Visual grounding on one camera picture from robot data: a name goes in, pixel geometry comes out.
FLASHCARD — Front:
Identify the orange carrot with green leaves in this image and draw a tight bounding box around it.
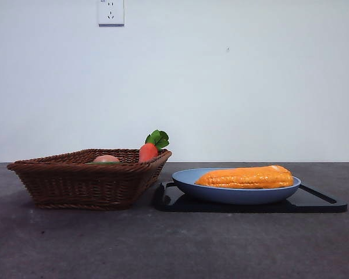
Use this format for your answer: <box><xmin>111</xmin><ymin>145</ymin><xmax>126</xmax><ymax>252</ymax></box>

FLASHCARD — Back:
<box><xmin>138</xmin><ymin>130</ymin><xmax>170</xmax><ymax>163</ymax></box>

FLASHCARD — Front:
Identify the light blue round plate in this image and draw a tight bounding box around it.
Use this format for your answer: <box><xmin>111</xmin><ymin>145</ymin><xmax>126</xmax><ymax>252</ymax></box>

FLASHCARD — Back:
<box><xmin>172</xmin><ymin>167</ymin><xmax>302</xmax><ymax>205</ymax></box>

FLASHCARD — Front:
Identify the white wall socket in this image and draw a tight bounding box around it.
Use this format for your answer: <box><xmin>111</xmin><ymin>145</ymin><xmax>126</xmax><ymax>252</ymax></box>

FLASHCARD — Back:
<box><xmin>98</xmin><ymin>0</ymin><xmax>125</xmax><ymax>28</ymax></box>

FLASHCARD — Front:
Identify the brown wicker basket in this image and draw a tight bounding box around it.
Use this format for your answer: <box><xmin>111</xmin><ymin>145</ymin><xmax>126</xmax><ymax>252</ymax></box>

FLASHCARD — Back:
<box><xmin>6</xmin><ymin>148</ymin><xmax>173</xmax><ymax>211</ymax></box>

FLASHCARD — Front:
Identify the orange-yellow corn cob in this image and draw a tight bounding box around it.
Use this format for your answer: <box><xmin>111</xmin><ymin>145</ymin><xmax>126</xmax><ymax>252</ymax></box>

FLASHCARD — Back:
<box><xmin>194</xmin><ymin>164</ymin><xmax>295</xmax><ymax>190</ymax></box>

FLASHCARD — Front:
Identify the black rectangular tray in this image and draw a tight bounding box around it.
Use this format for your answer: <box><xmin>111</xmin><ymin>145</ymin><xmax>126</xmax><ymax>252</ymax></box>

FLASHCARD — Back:
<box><xmin>153</xmin><ymin>180</ymin><xmax>348</xmax><ymax>214</ymax></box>

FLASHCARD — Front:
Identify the pale brown egg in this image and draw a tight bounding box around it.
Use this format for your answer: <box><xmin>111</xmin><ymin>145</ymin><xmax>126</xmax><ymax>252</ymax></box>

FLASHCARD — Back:
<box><xmin>92</xmin><ymin>155</ymin><xmax>121</xmax><ymax>163</ymax></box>

